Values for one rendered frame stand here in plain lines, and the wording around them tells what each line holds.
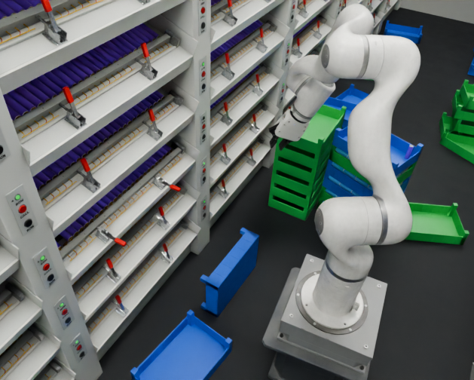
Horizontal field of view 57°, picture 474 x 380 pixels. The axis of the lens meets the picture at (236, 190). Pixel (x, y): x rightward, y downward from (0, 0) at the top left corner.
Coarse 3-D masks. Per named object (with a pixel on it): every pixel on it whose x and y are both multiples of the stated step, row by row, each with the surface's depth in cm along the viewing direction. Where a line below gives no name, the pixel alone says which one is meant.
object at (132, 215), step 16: (176, 144) 153; (176, 160) 152; (192, 160) 155; (160, 176) 146; (176, 176) 148; (160, 192) 142; (128, 208) 135; (144, 208) 137; (80, 224) 126; (112, 224) 130; (128, 224) 132; (64, 240) 122; (96, 240) 125; (112, 240) 127; (80, 256) 121; (96, 256) 123; (80, 272) 119
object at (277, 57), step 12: (288, 0) 178; (276, 12) 183; (288, 12) 181; (288, 24) 186; (288, 36) 191; (276, 60) 197; (288, 60) 202; (276, 96) 208; (276, 120) 218; (264, 132) 224
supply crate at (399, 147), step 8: (344, 128) 189; (336, 136) 185; (344, 136) 193; (392, 136) 188; (336, 144) 187; (344, 144) 183; (392, 144) 189; (400, 144) 186; (408, 144) 183; (392, 152) 186; (400, 152) 186; (416, 152) 180; (392, 160) 182; (400, 160) 182; (408, 160) 175; (416, 160) 182; (400, 168) 174
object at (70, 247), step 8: (176, 152) 151; (168, 160) 148; (160, 168) 145; (144, 176) 141; (152, 176) 142; (136, 184) 138; (144, 184) 139; (128, 192) 135; (136, 192) 138; (144, 192) 139; (120, 200) 133; (128, 200) 136; (112, 208) 130; (104, 216) 128; (96, 224) 125; (88, 232) 123; (72, 240) 120; (80, 240) 121; (64, 248) 118; (72, 248) 119; (64, 256) 117
